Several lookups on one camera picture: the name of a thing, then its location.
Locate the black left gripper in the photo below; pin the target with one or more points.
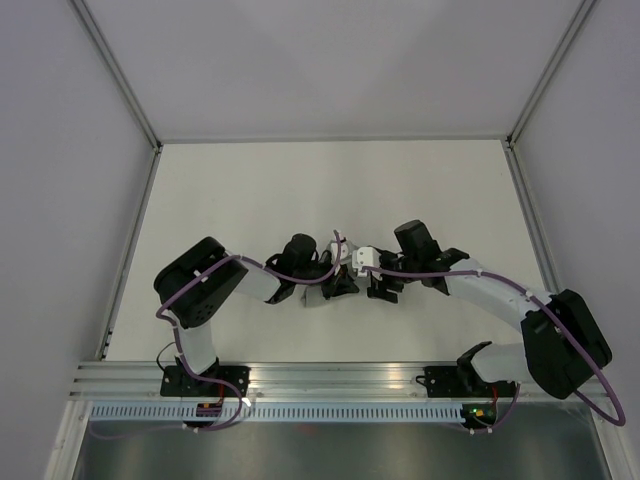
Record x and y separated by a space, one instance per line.
339 285

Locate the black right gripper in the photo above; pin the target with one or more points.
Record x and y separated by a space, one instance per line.
379 286

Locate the grey cloth napkin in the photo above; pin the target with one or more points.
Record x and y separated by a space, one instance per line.
334 287

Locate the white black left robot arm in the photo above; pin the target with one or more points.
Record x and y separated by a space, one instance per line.
194 287

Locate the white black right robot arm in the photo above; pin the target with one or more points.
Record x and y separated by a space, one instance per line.
561 346

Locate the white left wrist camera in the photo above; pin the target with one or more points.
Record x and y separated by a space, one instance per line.
341 252

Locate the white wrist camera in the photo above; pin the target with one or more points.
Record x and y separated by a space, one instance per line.
366 262
341 252

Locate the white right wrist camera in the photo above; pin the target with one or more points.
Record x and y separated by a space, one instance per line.
366 262

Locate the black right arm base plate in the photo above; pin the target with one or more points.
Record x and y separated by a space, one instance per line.
448 381

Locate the white slotted cable duct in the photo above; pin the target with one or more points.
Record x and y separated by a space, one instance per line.
319 412

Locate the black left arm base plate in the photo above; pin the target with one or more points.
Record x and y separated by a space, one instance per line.
178 383

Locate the aluminium frame rail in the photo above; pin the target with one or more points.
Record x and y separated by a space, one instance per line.
276 382

